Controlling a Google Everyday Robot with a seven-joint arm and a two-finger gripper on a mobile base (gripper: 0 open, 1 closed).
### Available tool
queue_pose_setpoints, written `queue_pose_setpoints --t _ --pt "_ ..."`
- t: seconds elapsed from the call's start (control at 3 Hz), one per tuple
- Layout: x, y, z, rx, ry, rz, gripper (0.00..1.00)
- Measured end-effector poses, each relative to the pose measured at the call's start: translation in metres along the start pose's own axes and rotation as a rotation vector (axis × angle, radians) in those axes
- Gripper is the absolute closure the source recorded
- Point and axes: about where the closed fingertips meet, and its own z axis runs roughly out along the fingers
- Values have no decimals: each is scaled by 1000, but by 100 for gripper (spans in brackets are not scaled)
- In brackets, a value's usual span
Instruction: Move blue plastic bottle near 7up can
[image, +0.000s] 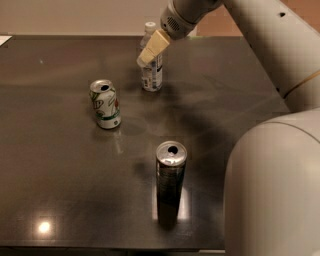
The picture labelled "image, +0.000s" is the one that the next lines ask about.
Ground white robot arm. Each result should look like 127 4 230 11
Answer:
137 0 320 256

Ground silver slim energy drink can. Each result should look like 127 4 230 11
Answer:
156 141 187 219

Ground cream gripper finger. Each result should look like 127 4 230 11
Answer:
137 29 171 67

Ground white green 7up can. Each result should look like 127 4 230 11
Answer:
90 79 121 129

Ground clear plastic water bottle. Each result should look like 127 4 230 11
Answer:
140 22 163 92

